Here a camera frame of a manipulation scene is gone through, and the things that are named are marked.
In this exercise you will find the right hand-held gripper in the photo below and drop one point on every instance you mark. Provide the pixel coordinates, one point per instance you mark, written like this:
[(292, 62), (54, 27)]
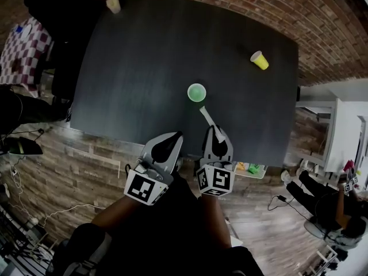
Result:
[(218, 180)]

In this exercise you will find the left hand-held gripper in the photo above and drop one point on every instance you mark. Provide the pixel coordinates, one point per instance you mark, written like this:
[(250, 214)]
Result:
[(143, 185)]

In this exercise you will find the green cup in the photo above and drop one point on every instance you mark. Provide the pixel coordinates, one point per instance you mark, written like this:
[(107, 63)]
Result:
[(196, 93)]

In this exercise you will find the person's left forearm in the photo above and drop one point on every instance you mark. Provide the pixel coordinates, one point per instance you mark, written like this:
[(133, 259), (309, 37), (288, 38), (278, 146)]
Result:
[(118, 211)]

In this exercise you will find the person's right forearm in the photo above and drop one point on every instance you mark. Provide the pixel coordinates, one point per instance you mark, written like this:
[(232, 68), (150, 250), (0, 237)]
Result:
[(215, 220)]

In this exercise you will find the yellow cup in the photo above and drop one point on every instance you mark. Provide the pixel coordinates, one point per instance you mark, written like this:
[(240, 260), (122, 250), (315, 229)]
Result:
[(260, 60)]

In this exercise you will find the person's grey shoe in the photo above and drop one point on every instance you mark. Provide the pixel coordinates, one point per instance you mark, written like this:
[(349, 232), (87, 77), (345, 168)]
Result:
[(178, 165)]

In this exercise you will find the white basket with green items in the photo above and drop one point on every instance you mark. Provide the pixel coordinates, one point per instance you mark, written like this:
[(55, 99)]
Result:
[(254, 170)]

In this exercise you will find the dark table with white legs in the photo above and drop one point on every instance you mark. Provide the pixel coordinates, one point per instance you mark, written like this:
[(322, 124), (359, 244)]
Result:
[(143, 68)]

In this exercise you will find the person's black clothing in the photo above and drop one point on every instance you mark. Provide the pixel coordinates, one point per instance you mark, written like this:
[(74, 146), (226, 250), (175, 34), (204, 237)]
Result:
[(166, 240)]

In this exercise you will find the white grey box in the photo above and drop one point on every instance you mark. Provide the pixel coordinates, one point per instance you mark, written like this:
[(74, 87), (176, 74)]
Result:
[(234, 234)]

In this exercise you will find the black grey bag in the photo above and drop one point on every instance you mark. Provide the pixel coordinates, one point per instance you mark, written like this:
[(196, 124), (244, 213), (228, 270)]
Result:
[(83, 249)]

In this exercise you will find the white desk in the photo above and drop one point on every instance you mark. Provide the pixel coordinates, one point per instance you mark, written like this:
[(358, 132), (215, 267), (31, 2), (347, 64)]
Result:
[(345, 125)]

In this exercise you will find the grey chair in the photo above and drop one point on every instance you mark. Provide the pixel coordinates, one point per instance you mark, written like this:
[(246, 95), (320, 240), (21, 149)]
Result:
[(319, 230)]

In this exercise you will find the black oval board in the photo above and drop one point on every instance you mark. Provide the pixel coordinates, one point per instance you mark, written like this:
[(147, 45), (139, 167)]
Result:
[(24, 147)]

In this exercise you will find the light wooden rack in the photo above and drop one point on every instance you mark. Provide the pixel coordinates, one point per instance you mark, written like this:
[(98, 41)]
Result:
[(31, 240), (322, 260)]

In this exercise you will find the black office chair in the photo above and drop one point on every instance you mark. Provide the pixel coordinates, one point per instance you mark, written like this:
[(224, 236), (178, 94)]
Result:
[(66, 24)]

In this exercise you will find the checkered cloth table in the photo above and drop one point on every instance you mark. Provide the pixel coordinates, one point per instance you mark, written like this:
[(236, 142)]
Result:
[(23, 59)]

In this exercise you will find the white plate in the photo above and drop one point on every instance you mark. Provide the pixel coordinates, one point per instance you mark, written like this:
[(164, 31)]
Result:
[(27, 31)]

